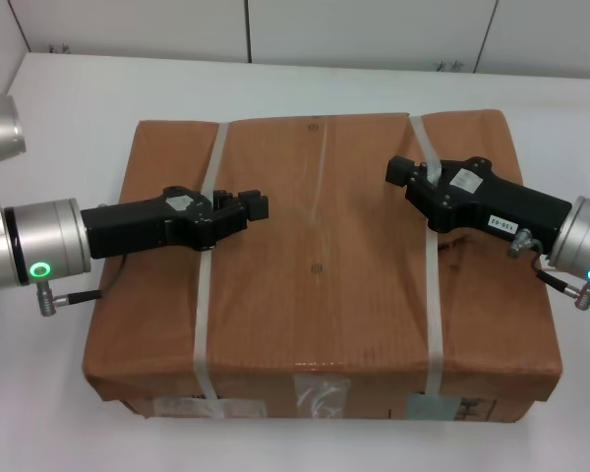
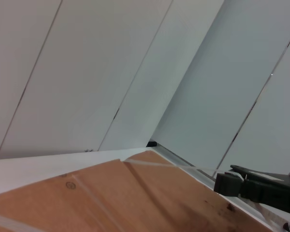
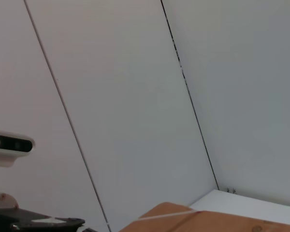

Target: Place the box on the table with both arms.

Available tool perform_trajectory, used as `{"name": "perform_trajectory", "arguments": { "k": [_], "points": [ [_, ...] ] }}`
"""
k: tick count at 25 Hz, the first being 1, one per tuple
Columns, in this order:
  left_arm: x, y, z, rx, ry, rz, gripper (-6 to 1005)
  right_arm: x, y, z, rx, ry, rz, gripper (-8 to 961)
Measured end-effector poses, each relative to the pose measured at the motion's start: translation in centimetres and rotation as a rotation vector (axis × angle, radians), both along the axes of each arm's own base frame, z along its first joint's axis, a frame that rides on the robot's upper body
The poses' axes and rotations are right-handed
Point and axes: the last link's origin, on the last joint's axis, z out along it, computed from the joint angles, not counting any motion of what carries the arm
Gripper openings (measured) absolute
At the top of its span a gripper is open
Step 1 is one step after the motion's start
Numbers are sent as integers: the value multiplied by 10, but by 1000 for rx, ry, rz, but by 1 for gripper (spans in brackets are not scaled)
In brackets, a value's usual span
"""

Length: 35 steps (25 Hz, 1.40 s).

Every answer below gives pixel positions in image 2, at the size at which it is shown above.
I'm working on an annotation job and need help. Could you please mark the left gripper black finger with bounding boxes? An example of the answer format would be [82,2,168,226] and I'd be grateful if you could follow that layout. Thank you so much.
[214,165,290,211]

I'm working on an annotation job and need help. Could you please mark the brown cardboard box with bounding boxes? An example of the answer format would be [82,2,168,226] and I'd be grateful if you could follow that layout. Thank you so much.
[0,149,275,232]

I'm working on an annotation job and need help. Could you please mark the white plastic box strap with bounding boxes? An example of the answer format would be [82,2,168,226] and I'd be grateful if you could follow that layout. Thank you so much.
[0,212,41,232]

